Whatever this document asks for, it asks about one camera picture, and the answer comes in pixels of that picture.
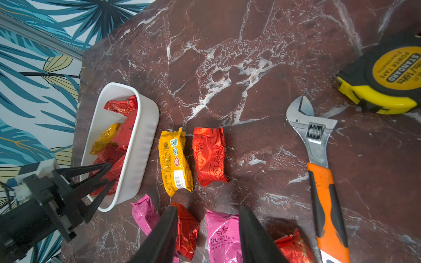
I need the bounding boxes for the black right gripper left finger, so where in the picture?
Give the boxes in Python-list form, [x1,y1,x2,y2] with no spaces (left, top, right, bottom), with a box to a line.
[128,207,178,263]

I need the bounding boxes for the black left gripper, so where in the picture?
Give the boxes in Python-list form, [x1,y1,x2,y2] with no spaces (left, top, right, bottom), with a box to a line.
[34,162,116,242]

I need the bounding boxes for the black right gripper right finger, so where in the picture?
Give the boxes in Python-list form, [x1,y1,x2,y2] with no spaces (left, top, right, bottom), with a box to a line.
[239,206,288,263]

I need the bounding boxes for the pink tea bag packet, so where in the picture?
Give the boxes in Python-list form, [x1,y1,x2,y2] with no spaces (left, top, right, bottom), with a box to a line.
[206,210,243,263]

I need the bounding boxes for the small red tea bag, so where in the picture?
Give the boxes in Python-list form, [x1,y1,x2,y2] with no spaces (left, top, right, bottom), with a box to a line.
[171,203,200,261]

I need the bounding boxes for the white plastic storage box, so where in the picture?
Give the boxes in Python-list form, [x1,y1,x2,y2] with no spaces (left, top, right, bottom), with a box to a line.
[81,82,160,213]

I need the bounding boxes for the yellow orange tea bag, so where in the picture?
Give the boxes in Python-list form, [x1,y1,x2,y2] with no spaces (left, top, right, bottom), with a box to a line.
[159,128,194,197]

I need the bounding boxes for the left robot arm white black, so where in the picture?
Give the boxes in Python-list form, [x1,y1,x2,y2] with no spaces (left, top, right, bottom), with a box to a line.
[1,159,115,263]

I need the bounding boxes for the red tea bags in box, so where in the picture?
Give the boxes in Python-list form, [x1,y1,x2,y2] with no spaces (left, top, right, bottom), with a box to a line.
[94,95,138,195]

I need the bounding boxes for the yellow black tape measure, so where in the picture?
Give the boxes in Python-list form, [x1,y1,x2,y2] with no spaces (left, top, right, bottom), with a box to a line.
[336,31,421,115]

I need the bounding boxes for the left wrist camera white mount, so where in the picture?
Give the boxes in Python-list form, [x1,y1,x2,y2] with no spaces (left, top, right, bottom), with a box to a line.
[6,159,59,205]

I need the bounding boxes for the adjustable wrench orange handle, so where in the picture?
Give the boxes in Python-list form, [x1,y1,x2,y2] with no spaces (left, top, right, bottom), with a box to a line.
[286,95,350,263]

